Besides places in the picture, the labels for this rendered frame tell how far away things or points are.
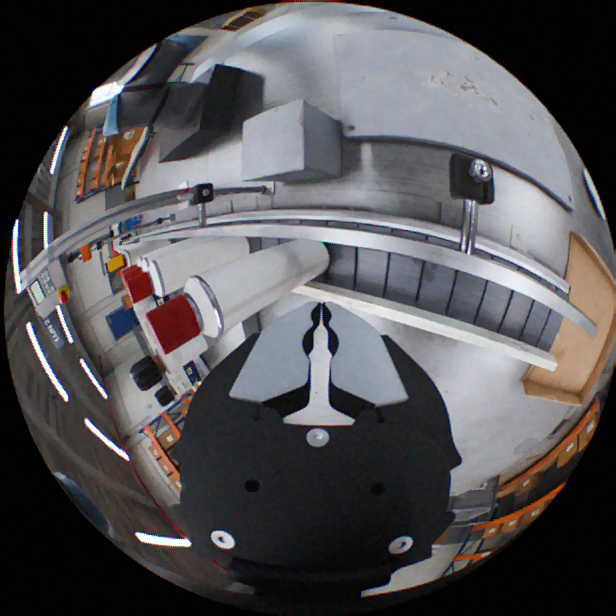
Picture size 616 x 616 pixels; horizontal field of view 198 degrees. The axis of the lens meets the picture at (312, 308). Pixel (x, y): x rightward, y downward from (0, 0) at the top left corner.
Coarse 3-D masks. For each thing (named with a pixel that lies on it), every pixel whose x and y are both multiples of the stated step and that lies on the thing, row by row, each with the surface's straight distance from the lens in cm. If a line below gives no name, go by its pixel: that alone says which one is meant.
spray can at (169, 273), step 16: (224, 240) 32; (240, 240) 33; (176, 256) 29; (192, 256) 29; (208, 256) 30; (224, 256) 31; (240, 256) 33; (144, 272) 28; (160, 272) 27; (176, 272) 28; (192, 272) 29; (128, 288) 27; (144, 288) 27; (160, 288) 27; (176, 288) 29
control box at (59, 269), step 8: (64, 256) 72; (48, 264) 67; (56, 264) 67; (64, 264) 70; (40, 272) 69; (56, 272) 68; (64, 272) 69; (32, 280) 71; (40, 280) 70; (56, 280) 70; (64, 280) 70; (72, 280) 78; (56, 288) 72; (64, 288) 72; (72, 288) 75; (32, 296) 74; (48, 296) 74; (56, 296) 74; (40, 304) 76; (48, 304) 76; (56, 304) 76; (40, 312) 78; (48, 312) 78
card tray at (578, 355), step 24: (576, 240) 38; (576, 264) 38; (600, 264) 44; (576, 288) 39; (600, 288) 48; (600, 312) 51; (576, 336) 44; (600, 336) 55; (576, 360) 49; (600, 360) 60; (528, 384) 41; (552, 384) 48; (576, 384) 57
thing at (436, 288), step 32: (224, 224) 40; (320, 224) 25; (352, 224) 23; (352, 256) 24; (384, 256) 23; (352, 288) 25; (384, 288) 24; (416, 288) 23; (448, 288) 23; (480, 288) 24; (480, 320) 25; (512, 320) 26; (544, 320) 29
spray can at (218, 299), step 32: (256, 256) 18; (288, 256) 20; (320, 256) 23; (192, 288) 15; (224, 288) 15; (256, 288) 16; (288, 288) 20; (160, 320) 14; (192, 320) 14; (224, 320) 15
